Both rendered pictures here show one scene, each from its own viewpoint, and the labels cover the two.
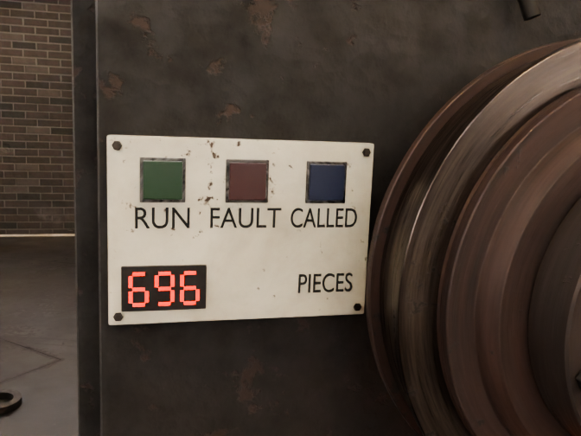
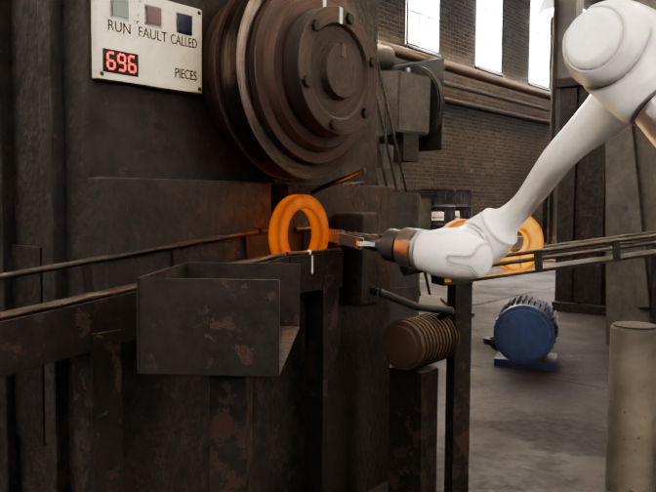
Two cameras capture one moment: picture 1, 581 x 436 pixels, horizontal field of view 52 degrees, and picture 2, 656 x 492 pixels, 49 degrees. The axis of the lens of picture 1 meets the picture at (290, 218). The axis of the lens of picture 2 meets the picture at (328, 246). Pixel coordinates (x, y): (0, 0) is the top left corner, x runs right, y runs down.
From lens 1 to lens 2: 1.14 m
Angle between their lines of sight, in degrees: 36
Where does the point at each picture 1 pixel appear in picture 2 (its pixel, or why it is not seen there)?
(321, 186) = (183, 24)
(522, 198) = (275, 20)
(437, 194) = (246, 17)
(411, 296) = (240, 58)
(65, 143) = not seen: outside the picture
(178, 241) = (126, 40)
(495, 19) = not seen: outside the picture
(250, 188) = (155, 19)
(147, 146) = not seen: outside the picture
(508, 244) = (273, 36)
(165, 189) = (121, 12)
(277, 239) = (165, 48)
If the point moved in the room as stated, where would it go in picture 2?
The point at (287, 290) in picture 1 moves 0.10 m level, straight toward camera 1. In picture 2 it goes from (171, 74) to (191, 67)
